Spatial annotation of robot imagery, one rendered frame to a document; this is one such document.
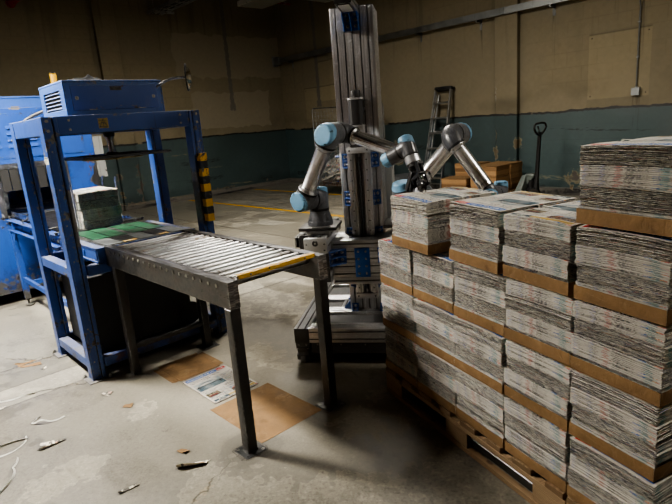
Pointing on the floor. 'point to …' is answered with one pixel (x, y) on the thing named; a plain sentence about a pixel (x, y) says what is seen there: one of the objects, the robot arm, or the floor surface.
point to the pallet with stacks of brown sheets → (508, 170)
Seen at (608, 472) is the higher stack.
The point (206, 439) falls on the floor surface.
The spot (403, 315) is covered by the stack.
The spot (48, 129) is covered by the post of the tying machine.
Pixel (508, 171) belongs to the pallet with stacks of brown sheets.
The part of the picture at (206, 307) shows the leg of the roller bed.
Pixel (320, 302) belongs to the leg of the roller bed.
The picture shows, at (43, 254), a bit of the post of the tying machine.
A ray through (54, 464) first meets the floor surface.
